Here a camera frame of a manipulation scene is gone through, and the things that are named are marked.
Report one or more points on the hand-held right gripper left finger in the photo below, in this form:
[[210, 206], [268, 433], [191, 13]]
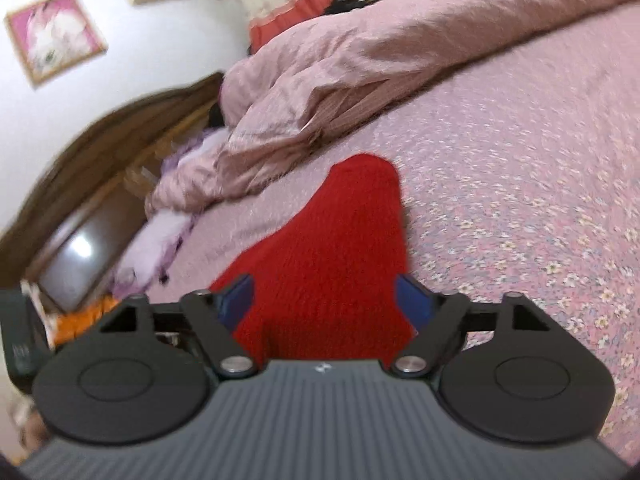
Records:
[[239, 300]]

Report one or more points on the lavender pillow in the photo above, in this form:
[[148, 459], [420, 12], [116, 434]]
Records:
[[197, 150], [155, 245]]

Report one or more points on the red knit sweater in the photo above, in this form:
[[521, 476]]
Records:
[[340, 250]]

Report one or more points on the pink duvet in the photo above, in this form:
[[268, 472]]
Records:
[[350, 60]]

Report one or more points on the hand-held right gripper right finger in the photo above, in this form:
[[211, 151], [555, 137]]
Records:
[[412, 302]]

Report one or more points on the white curtain with red trim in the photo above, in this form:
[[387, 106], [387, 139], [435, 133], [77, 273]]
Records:
[[280, 0]]

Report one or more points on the wooden headboard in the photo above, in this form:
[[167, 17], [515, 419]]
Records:
[[100, 185]]

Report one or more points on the framed pink picture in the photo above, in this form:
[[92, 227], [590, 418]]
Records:
[[55, 35]]

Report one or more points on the pink floral bedsheet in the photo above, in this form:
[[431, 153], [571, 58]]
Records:
[[500, 185]]

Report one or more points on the orange pouch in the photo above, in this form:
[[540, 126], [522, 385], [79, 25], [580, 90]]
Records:
[[85, 321]]

